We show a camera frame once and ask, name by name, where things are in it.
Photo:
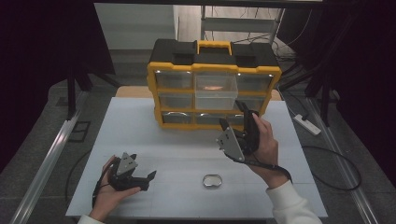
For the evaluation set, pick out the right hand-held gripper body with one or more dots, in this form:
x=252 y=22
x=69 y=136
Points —
x=232 y=144

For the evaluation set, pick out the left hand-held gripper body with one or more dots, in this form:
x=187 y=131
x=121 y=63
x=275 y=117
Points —
x=126 y=165

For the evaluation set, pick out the clear plastic drawer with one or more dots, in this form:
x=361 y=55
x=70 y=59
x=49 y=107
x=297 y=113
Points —
x=215 y=90

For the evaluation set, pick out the yellow black organizer cabinet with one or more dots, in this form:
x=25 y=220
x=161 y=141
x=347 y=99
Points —
x=186 y=53

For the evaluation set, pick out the person's right hand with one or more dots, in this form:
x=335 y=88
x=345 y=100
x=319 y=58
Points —
x=267 y=149

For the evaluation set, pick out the person's left hand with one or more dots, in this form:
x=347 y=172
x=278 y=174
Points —
x=107 y=199

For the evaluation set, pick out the black floor hatch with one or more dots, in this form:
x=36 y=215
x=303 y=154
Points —
x=79 y=131

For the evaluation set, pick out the group of clear drawers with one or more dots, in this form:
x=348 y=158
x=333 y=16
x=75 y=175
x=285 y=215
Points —
x=174 y=80

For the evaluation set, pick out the white power strip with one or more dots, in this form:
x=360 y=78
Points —
x=307 y=124

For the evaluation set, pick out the black curtain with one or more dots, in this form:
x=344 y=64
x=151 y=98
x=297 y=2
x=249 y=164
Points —
x=37 y=62
x=361 y=62

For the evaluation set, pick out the aluminium rail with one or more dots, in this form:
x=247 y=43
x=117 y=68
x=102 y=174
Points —
x=342 y=161
x=46 y=161

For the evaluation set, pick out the metal shelf frame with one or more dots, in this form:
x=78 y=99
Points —
x=236 y=24

